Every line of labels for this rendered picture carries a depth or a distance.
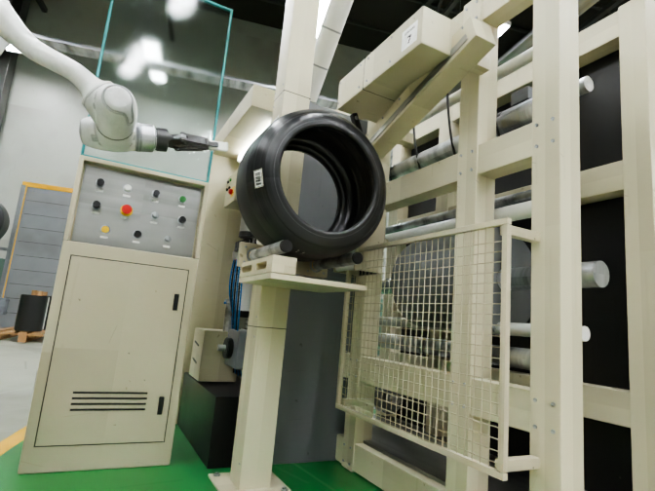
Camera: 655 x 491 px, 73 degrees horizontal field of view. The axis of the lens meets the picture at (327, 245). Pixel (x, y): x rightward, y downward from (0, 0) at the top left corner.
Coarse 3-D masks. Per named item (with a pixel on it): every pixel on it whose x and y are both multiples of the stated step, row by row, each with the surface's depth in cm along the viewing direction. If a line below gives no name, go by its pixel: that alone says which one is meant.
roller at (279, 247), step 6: (288, 240) 147; (264, 246) 161; (270, 246) 154; (276, 246) 149; (282, 246) 146; (288, 246) 147; (252, 252) 171; (258, 252) 165; (264, 252) 159; (270, 252) 155; (276, 252) 151; (282, 252) 148; (252, 258) 173
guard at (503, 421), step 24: (408, 240) 164; (432, 240) 153; (456, 240) 142; (504, 240) 125; (504, 264) 123; (384, 288) 174; (504, 288) 122; (408, 312) 159; (432, 312) 148; (504, 312) 121; (504, 336) 119; (384, 360) 167; (432, 360) 144; (504, 360) 118; (504, 384) 117; (360, 408) 176; (408, 408) 151; (504, 408) 116; (456, 432) 130; (504, 432) 115; (456, 456) 127; (480, 456) 121; (504, 456) 114; (504, 480) 113
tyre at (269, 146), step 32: (288, 128) 152; (320, 128) 160; (352, 128) 165; (256, 160) 149; (320, 160) 189; (352, 160) 186; (256, 192) 148; (352, 192) 191; (384, 192) 169; (256, 224) 157; (288, 224) 148; (352, 224) 187; (288, 256) 167; (320, 256) 158
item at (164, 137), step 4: (160, 128) 142; (160, 132) 140; (164, 132) 140; (168, 132) 141; (160, 136) 140; (164, 136) 140; (168, 136) 141; (172, 136) 141; (160, 140) 140; (164, 140) 140; (168, 140) 141; (172, 140) 142; (176, 140) 142; (180, 140) 143; (160, 144) 140; (164, 144) 141; (168, 144) 141; (172, 144) 145; (156, 148) 141; (160, 148) 141; (164, 148) 142; (168, 148) 143
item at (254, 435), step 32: (288, 0) 212; (288, 32) 203; (288, 64) 197; (288, 96) 195; (288, 160) 192; (288, 192) 190; (256, 288) 184; (288, 288) 185; (256, 320) 178; (256, 352) 175; (256, 384) 174; (256, 416) 172; (256, 448) 171; (256, 480) 170
